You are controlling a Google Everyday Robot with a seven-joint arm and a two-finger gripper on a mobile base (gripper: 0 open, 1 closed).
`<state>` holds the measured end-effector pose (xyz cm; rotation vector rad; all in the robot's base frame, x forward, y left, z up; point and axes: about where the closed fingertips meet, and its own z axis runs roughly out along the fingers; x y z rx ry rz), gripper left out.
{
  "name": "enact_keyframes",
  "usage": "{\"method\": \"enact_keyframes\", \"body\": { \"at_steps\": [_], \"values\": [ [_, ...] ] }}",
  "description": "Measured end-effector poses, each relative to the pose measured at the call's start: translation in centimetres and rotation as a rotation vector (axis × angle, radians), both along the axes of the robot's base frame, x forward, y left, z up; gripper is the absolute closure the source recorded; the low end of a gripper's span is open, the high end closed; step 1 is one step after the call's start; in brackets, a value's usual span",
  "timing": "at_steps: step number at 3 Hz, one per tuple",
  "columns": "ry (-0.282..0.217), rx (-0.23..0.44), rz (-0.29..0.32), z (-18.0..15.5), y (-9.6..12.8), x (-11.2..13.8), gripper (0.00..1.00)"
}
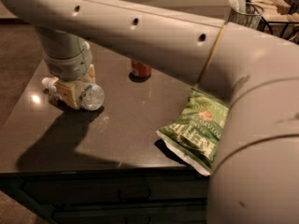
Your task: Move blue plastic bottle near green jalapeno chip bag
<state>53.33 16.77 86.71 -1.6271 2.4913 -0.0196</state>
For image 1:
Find wire mesh cup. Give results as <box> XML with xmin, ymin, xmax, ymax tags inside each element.
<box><xmin>228</xmin><ymin>2</ymin><xmax>263</xmax><ymax>29</ymax></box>

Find white napkins in cup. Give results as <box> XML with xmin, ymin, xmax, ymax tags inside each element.
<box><xmin>228</xmin><ymin>0</ymin><xmax>246</xmax><ymax>13</ymax></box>

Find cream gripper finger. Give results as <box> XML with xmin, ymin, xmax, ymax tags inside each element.
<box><xmin>54</xmin><ymin>79</ymin><xmax>82</xmax><ymax>110</ymax></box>
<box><xmin>88</xmin><ymin>64</ymin><xmax>95</xmax><ymax>83</ymax></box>

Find black wire snack rack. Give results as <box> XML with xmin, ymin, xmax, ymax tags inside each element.
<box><xmin>247</xmin><ymin>0</ymin><xmax>299</xmax><ymax>44</ymax></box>

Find red soda can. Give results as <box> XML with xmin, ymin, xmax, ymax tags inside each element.
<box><xmin>131</xmin><ymin>60</ymin><xmax>151</xmax><ymax>78</ymax></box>

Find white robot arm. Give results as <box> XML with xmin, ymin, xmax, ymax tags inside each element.
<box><xmin>2</xmin><ymin>0</ymin><xmax>299</xmax><ymax>224</ymax></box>

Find clear plastic water bottle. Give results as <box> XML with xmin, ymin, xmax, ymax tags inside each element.
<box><xmin>42</xmin><ymin>77</ymin><xmax>105</xmax><ymax>111</ymax></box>

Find dark cabinet drawers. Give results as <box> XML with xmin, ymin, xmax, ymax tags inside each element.
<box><xmin>1</xmin><ymin>170</ymin><xmax>208</xmax><ymax>224</ymax></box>

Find green kettle chip bag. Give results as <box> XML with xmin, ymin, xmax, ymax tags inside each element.
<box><xmin>157</xmin><ymin>89</ymin><xmax>229</xmax><ymax>176</ymax></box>

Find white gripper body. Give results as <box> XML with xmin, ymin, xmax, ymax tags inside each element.
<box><xmin>44</xmin><ymin>41</ymin><xmax>93</xmax><ymax>81</ymax></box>

